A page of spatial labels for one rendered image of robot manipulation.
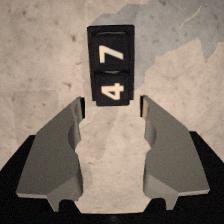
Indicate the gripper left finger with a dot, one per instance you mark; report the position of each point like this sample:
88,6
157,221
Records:
45,169

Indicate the black cube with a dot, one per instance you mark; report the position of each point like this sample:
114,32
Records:
112,88
111,51

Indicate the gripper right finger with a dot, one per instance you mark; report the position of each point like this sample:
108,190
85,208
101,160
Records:
181,167

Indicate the black rectangular tray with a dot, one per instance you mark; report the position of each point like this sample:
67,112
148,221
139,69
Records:
130,29

